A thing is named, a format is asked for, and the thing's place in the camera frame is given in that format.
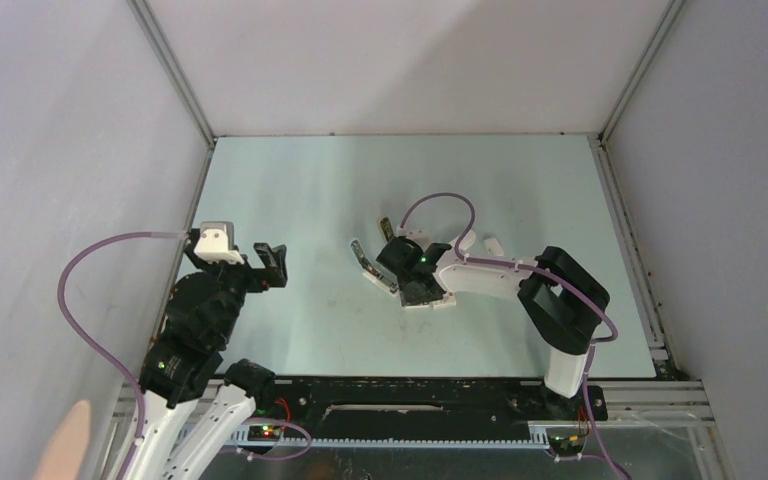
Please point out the white staple box sleeve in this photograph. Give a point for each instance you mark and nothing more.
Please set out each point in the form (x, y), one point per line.
(447, 301)

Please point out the aluminium corner frame post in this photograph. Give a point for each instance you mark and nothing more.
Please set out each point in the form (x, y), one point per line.
(158, 41)
(664, 27)

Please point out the aluminium corner frame post right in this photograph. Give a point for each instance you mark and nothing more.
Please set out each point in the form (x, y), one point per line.
(664, 27)

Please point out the pink stapler large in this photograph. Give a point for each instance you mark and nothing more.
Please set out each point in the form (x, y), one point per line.
(462, 243)

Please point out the aluminium corner frame post left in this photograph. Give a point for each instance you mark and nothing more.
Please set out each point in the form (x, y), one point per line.
(158, 41)

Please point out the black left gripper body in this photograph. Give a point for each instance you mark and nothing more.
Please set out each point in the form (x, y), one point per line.
(237, 280)

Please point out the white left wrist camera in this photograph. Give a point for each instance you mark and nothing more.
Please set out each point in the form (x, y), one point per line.
(215, 243)

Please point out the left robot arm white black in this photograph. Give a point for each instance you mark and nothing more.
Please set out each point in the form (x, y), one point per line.
(173, 379)

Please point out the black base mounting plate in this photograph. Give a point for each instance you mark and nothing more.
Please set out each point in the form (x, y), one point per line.
(402, 408)

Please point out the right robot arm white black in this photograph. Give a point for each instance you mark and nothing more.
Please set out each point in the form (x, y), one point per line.
(564, 303)

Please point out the pink stapler small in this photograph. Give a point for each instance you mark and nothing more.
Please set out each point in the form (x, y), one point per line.
(493, 247)

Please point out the beige white stapler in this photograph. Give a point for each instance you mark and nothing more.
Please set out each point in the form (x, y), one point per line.
(386, 229)

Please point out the slotted cable duct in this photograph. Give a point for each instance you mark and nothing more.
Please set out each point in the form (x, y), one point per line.
(247, 439)

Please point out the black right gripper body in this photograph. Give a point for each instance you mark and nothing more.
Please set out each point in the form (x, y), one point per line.
(410, 294)

